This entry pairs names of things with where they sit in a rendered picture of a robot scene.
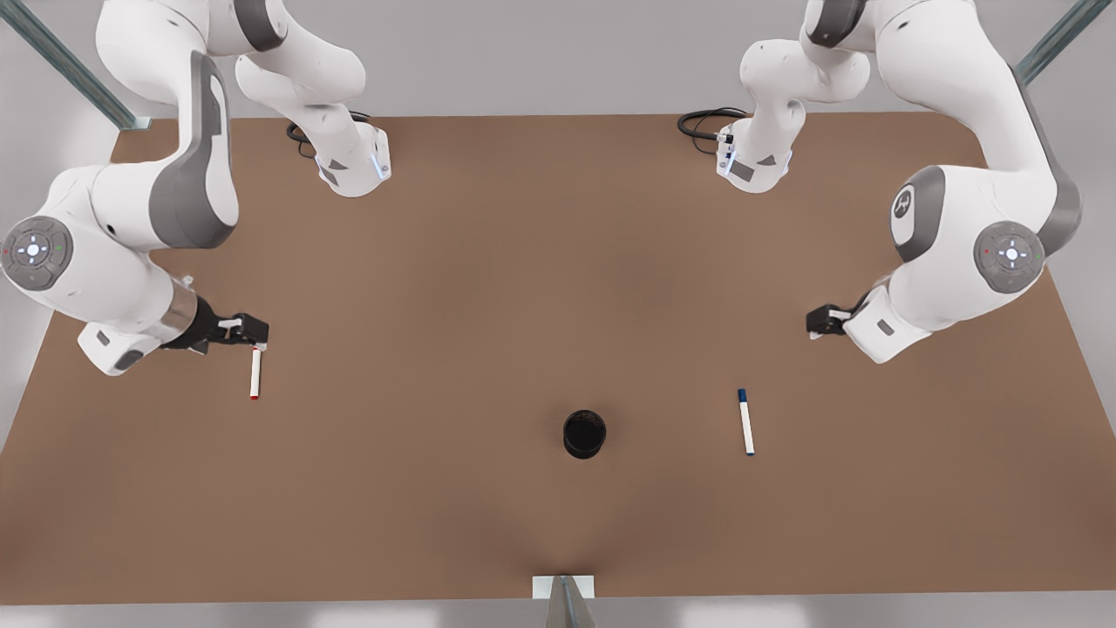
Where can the white marker with red cap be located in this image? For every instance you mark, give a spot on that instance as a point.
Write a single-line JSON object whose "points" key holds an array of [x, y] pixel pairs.
{"points": [[255, 373]]}

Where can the white marker with blue cap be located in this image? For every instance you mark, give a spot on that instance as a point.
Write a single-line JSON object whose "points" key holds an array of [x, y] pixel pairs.
{"points": [[746, 422]]}

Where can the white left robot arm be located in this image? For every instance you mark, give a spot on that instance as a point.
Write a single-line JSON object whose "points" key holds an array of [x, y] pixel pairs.
{"points": [[959, 218]]}

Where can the black cylindrical pen holder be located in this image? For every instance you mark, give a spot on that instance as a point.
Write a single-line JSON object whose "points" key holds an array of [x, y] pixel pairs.
{"points": [[584, 433]]}

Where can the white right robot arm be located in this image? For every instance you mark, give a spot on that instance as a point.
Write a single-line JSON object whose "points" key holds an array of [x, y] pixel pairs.
{"points": [[187, 187]]}

